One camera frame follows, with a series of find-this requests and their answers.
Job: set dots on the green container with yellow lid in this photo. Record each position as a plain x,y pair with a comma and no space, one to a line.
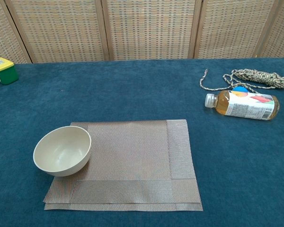
7,75

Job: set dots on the white bowl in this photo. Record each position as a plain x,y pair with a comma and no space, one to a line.
61,151

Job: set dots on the gray woven placemat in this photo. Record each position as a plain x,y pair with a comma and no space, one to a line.
132,153

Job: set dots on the woven wood-frame folding screen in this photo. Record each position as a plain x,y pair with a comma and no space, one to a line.
144,28

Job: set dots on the juice bottle with printed label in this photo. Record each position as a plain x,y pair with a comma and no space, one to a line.
248,106

